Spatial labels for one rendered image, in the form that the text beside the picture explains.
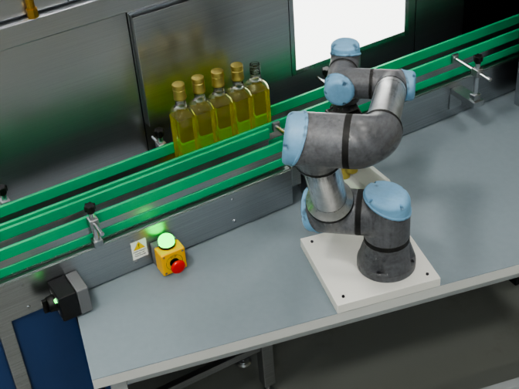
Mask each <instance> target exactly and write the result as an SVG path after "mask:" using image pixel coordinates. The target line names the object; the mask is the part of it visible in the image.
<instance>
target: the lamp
mask: <svg viewBox="0 0 519 389"><path fill-rule="evenodd" d="M158 247H159V248H160V249H161V250H170V249H173V248H174V247H175V238H174V236H173V235H172V234H170V233H164V234H161V235H160V236H159V238H158Z"/></svg>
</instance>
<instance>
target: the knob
mask: <svg viewBox="0 0 519 389"><path fill-rule="evenodd" d="M54 299H55V297H54V295H53V294H50V295H49V296H47V297H46V298H45V299H43V300H41V303H42V308H43V311H44V313H49V312H54V311H58V310H59V307H58V304H57V303H54Z"/></svg>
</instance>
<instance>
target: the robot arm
mask: <svg viewBox="0 0 519 389"><path fill-rule="evenodd" d="M330 54H331V62H330V65H329V68H328V73H327V77H326V79H325V81H324V95H325V97H326V99H327V100H328V101H329V102H330V103H332V104H331V105H332V106H330V108H329V109H326V110H325V113H322V112H307V111H306V110H302V111H292V112H290V113H289V114H288V115H287V119H286V124H285V130H284V135H283V151H282V162H283V164H285V165H289V166H291V167H293V166H295V167H296V169H297V170H298V171H299V172H300V173H301V174H303V175H304V177H305V180H306V182H307V187H306V188H305V189H304V192H303V195H302V199H301V215H302V222H303V225H304V227H305V229H306V230H308V231H310V232H316V233H334V234H345V235H363V236H364V239H363V242H362V244H361V248H360V249H359V250H358V254H357V267H358V270H359V271H360V273H361V274H362V275H363V276H365V277H366V278H368V279H370V280H373V281H376V282H384V283H390V282H399V281H402V280H403V279H406V278H408V277H409V276H410V275H411V274H412V273H413V272H414V270H415V267H416V254H415V252H414V249H413V247H412V244H411V242H410V223H411V214H412V207H411V198H410V196H409V193H408V192H407V191H406V190H405V189H403V187H402V186H400V185H398V184H396V183H393V182H390V181H375V183H370V184H368V185H367V186H366V187H365V189H357V188H350V187H349V186H348V185H347V184H346V183H345V182H344V179H343V174H342V170H341V169H362V168H367V167H371V166H373V165H375V164H378V163H379V162H381V161H383V160H384V159H386V158H387V157H388V156H390V155H391V154H392V153H393V152H394V151H395V150H396V149H397V147H398V146H399V144H400V142H401V139H402V134H403V126H402V122H401V117H402V110H403V107H404V102H405V101H411V100H414V98H415V93H416V73H415V72H414V71H412V70H403V69H368V68H361V53H360V44H359V42H358V41H357V40H356V39H353V38H346V37H344V38H339V39H335V40H334V41H333V42H332V43H331V51H330ZM360 99H371V103H370V106H369V109H368V112H367V113H366V114H363V113H362V112H361V110H360V109H359V107H358V105H357V102H358V101H359V100H360ZM332 109H333V110H332Z"/></svg>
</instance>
